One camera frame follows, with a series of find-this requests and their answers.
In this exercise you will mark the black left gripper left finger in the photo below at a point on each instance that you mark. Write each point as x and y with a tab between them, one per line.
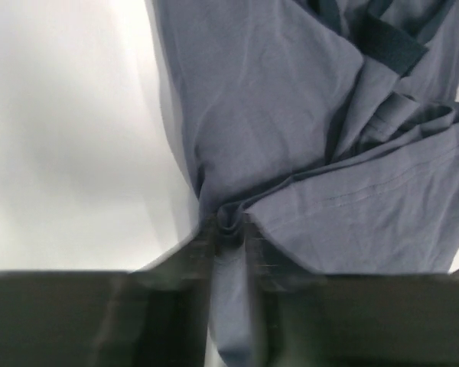
156	316

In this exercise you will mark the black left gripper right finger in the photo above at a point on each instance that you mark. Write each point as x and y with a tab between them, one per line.
302	318

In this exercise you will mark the light blue table mat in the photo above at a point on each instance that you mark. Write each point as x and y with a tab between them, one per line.
92	172

